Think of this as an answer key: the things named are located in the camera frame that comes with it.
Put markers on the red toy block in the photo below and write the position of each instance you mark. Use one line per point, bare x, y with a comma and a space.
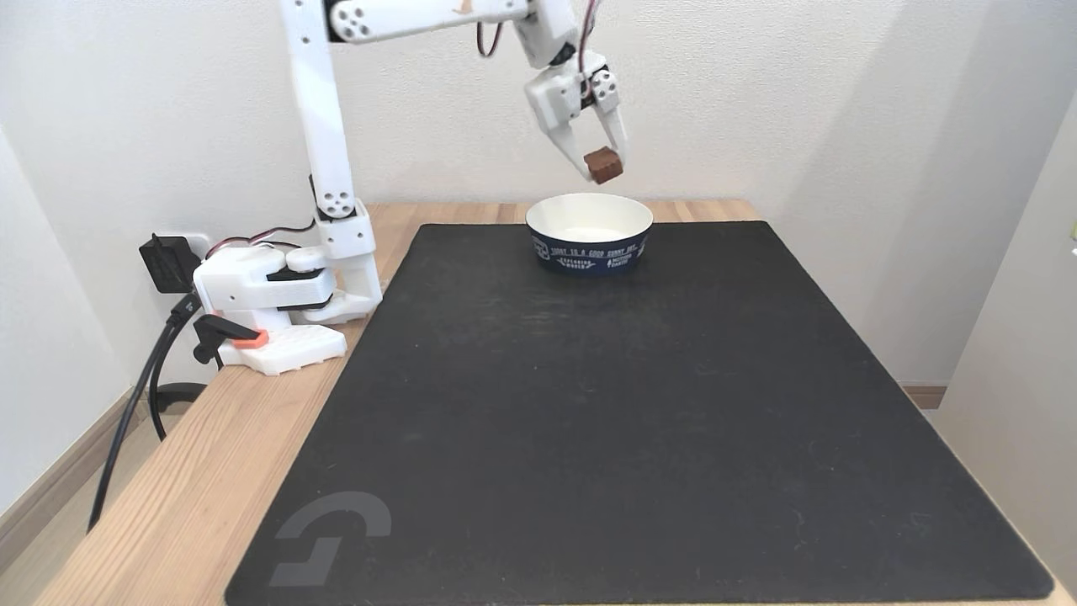
603, 165

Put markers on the navy paper bowl white print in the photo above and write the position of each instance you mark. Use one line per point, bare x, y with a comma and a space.
589, 240

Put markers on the black desk mat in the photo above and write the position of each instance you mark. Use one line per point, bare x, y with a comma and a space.
639, 421

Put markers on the black and orange table clamp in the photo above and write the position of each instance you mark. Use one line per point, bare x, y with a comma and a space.
227, 332

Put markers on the black power adapter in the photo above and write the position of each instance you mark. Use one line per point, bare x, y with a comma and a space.
168, 263

